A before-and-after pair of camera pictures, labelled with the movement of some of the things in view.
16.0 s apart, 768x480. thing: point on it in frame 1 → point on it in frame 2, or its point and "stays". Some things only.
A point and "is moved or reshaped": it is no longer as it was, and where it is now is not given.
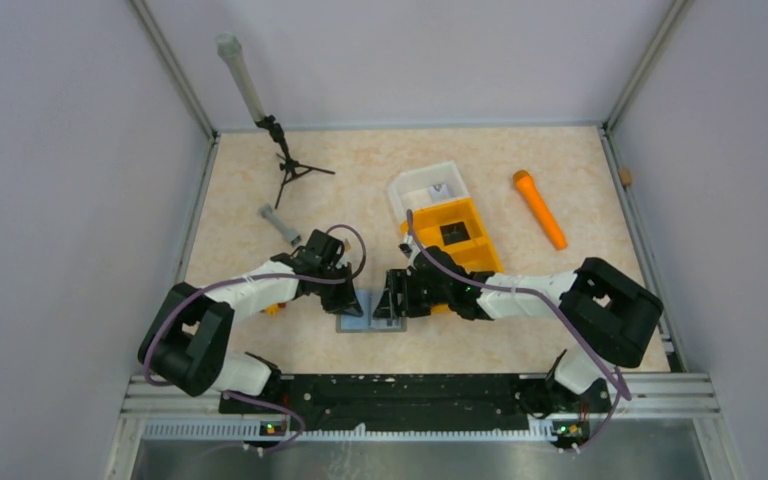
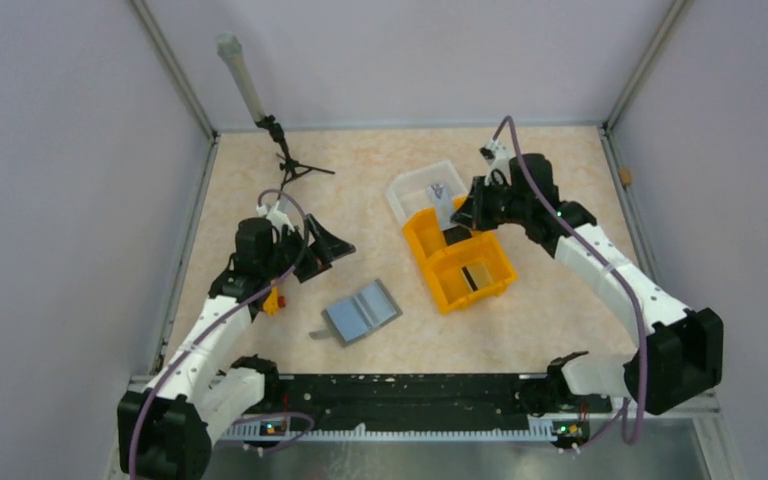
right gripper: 399,281 → 472,212
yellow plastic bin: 475,254 stays
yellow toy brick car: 273,309 stays
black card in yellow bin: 454,233 stays
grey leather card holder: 369,299 is moved or reshaped
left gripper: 346,303 → 327,249
